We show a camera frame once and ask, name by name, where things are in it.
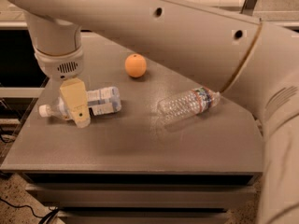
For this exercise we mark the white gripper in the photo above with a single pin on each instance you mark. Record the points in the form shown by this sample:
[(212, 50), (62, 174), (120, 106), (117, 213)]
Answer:
[(61, 65)]

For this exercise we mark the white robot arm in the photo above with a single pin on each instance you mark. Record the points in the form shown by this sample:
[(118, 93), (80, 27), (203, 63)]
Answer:
[(252, 63)]

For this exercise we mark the clear plastic water bottle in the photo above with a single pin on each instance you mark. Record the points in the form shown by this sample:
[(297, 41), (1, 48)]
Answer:
[(186, 104)]

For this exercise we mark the orange fruit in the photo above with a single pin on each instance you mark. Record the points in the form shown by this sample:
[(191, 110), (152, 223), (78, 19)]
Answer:
[(135, 65)]

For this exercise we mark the grey table drawer unit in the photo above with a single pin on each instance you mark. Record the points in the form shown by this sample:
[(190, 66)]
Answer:
[(145, 198)]

